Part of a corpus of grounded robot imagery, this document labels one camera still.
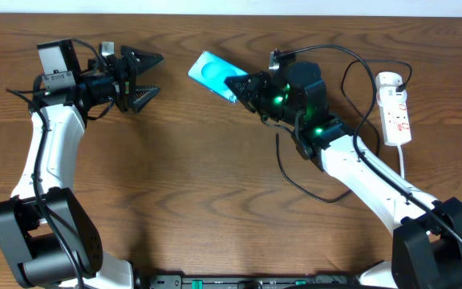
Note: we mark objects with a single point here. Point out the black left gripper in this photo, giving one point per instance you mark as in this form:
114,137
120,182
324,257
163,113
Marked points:
126,81

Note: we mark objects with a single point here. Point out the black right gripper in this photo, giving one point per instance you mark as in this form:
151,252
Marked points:
256,83

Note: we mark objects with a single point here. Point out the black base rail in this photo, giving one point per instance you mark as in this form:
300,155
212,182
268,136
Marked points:
239,282

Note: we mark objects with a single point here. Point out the white USB charger plug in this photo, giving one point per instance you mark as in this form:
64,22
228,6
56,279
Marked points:
388,78

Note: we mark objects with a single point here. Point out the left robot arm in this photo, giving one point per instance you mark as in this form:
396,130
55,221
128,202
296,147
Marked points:
46,236

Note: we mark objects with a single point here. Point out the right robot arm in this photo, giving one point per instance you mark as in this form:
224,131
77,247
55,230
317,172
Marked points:
426,233

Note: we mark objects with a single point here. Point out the white power strip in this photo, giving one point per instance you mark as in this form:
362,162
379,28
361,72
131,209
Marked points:
394,116

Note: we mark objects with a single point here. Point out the turquoise screen smartphone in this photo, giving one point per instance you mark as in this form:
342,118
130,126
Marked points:
211,71

